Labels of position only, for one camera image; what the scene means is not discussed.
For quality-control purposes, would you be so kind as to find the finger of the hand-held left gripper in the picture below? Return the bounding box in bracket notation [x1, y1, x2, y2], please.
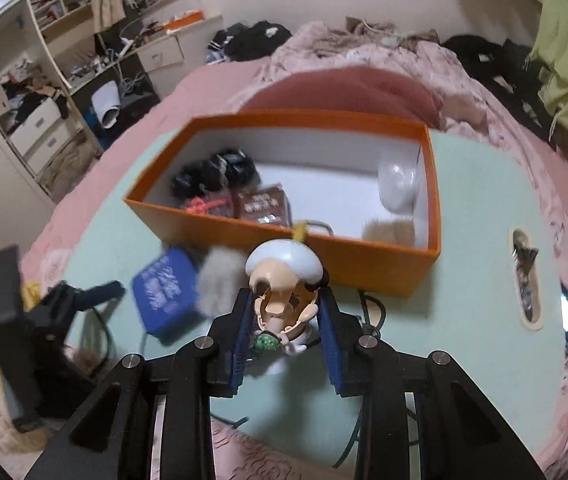
[71, 281, 126, 311]

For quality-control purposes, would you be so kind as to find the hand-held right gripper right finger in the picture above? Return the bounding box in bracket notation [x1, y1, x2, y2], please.
[316, 287, 547, 480]

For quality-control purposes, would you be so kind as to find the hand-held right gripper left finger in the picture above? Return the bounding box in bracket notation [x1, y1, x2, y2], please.
[24, 287, 255, 480]

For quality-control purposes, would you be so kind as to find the blue printed packet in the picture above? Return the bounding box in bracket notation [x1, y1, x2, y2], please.
[130, 246, 205, 345]

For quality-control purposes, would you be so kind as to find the orange cardboard box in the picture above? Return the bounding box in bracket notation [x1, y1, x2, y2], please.
[124, 109, 442, 298]

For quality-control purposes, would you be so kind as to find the white-capped doll figure keychain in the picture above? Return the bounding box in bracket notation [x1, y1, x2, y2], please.
[245, 220, 335, 358]

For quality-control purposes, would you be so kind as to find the beige fluffy scrunchie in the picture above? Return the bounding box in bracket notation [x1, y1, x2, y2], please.
[361, 217, 417, 247]

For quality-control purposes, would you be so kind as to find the red knotted cord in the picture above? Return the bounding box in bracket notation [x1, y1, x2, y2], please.
[186, 196, 235, 216]

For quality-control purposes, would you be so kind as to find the dark red snack packet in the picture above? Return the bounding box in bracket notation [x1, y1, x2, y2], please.
[234, 183, 292, 228]

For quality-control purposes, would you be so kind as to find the black cloth bundle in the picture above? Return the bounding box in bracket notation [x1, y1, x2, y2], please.
[171, 149, 262, 208]

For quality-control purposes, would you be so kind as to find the white bubble-wrapped item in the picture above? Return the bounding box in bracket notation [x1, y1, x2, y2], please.
[376, 157, 420, 213]

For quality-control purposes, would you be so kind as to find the mint green desktop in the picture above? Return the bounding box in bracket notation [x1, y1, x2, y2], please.
[61, 125, 568, 471]

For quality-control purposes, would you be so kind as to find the pink rose print cloth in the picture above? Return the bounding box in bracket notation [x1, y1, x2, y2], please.
[211, 417, 360, 480]

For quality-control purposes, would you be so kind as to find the white shelf unit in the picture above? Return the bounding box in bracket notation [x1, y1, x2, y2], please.
[0, 0, 110, 196]

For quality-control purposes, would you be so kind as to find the white curved object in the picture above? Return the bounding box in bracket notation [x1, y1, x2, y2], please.
[90, 81, 122, 128]

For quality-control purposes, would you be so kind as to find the dark hair clip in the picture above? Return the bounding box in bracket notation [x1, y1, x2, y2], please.
[513, 230, 540, 321]

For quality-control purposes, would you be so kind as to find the pink bed sheet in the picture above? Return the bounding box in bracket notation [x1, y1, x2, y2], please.
[21, 57, 568, 466]

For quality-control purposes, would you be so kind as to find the white drawer cabinet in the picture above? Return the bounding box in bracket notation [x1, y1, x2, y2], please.
[136, 14, 225, 73]

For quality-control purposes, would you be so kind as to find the dark red pillow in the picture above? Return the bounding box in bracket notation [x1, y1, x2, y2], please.
[241, 67, 445, 131]

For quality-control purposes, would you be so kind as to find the small orange box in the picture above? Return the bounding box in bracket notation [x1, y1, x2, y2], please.
[163, 10, 204, 31]

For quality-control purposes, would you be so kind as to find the black and white clothes pile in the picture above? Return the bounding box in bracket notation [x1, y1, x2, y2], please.
[206, 21, 292, 63]

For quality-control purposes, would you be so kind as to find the beige knit garment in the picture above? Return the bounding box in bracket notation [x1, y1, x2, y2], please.
[346, 16, 440, 43]

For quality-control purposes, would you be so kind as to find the black jacket pile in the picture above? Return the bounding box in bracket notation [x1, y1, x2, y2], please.
[439, 34, 560, 151]

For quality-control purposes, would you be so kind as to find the black cable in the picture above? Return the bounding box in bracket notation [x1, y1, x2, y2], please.
[331, 287, 390, 468]

